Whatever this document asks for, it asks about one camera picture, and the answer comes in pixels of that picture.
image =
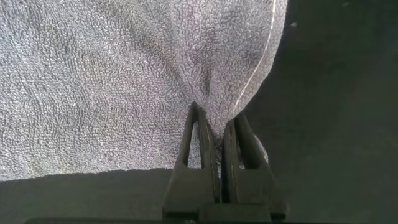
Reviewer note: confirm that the grey towel with orange stripe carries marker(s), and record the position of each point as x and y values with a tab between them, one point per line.
93	93

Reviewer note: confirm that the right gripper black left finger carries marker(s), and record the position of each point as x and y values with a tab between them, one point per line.
192	189

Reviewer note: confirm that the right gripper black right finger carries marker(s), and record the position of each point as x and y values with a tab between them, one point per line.
248	189

